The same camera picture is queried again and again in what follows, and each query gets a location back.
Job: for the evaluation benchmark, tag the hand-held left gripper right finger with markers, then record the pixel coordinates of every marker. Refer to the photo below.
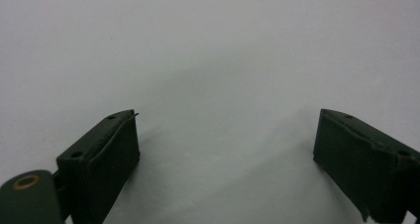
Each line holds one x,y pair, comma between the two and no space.
363,168

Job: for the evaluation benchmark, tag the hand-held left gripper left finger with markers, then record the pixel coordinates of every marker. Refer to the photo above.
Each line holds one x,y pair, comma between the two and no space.
99,171

